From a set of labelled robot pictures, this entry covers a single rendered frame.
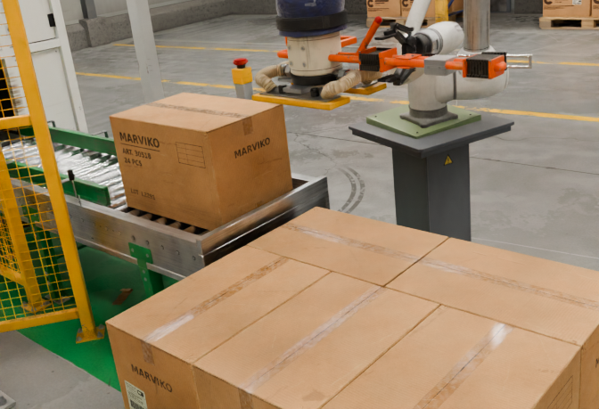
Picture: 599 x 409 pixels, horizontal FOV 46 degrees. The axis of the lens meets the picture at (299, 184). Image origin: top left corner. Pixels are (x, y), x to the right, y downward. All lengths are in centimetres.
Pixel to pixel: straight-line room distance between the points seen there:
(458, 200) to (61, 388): 179
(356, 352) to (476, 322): 34
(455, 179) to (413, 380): 143
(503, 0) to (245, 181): 892
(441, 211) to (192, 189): 107
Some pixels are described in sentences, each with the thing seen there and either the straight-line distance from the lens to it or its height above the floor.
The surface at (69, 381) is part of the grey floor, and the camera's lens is 304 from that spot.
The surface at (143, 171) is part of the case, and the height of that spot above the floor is 73.
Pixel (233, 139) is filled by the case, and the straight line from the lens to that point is 260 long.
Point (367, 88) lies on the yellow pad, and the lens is 227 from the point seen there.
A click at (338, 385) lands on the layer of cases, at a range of 178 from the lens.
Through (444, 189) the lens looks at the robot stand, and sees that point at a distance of 303.
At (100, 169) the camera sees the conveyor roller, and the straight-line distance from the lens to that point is 367.
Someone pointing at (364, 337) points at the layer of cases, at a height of 54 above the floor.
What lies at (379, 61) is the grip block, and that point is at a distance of 210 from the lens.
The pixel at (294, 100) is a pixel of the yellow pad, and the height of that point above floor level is 108.
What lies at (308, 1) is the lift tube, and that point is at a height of 138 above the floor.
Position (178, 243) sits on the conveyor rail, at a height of 57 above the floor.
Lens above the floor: 160
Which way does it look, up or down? 20 degrees down
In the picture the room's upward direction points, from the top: 6 degrees counter-clockwise
